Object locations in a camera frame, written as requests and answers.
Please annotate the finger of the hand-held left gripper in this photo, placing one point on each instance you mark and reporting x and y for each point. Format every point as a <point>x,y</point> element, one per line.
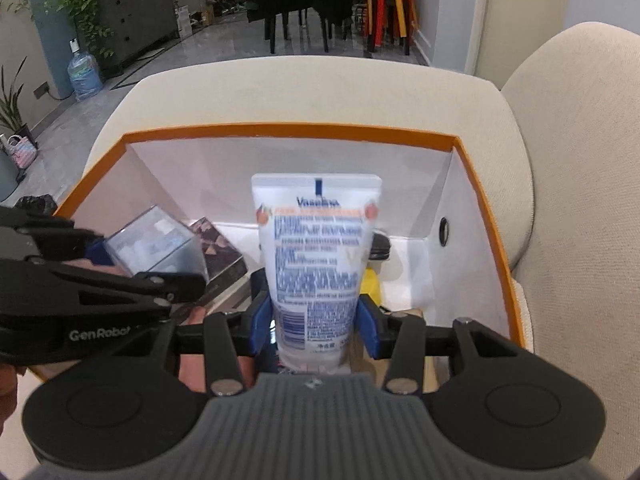
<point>50,237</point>
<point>165,285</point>

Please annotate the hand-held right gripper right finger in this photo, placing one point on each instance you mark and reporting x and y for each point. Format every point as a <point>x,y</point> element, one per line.
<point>370,325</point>

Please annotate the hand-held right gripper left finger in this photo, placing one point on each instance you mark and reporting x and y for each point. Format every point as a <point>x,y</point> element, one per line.
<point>260,320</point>

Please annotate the clear plastic cube box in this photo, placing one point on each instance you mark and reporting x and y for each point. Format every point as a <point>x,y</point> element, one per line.
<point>160,250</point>

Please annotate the yellow tape measure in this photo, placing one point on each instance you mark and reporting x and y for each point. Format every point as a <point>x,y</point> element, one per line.
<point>371,285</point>

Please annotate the dark photo card box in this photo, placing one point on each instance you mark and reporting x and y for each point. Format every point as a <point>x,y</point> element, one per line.
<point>220,255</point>

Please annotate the black plaid zip case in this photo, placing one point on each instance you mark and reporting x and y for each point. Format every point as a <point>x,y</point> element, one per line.
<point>381,247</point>

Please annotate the white lotion tube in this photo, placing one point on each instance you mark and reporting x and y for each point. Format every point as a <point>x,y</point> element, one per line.
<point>315,260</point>

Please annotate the orange cardboard box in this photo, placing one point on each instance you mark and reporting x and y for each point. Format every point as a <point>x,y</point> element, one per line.
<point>320,160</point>

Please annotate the grey round bin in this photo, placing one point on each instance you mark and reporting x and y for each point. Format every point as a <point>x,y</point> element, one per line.
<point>7,175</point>

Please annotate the pink woven basket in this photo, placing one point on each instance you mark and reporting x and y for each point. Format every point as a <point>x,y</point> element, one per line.
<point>22,152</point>

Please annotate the tall leafy potted plant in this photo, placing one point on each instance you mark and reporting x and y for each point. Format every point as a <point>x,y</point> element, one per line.
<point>12,110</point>

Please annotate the blue water jug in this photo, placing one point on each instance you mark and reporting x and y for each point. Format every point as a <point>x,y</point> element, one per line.
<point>85,77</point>

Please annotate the white jug pump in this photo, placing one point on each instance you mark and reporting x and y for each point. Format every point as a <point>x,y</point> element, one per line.
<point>74,45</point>

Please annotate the beige sofa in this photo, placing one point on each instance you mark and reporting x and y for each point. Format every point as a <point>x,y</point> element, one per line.
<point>575,210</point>

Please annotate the dark grey cabinet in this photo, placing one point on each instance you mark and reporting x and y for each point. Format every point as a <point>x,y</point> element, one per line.
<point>135,15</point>

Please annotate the white paper bag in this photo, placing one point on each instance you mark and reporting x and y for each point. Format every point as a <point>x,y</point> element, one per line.
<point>183,20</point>

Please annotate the wall socket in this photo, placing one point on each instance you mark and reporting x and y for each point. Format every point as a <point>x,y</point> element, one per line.
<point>41,91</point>

